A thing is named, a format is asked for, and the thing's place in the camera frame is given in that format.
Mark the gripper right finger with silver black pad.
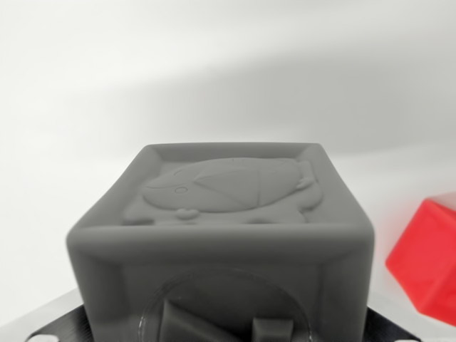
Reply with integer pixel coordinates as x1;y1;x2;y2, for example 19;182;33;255
365;292;434;342

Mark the grey embossed cube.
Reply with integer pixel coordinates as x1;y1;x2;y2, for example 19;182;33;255
65;142;378;342

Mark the gripper left finger with silver black pad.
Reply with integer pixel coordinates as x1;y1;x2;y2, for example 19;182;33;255
19;286;94;342

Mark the red embossed cube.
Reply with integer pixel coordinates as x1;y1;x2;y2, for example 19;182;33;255
385;191;456;326

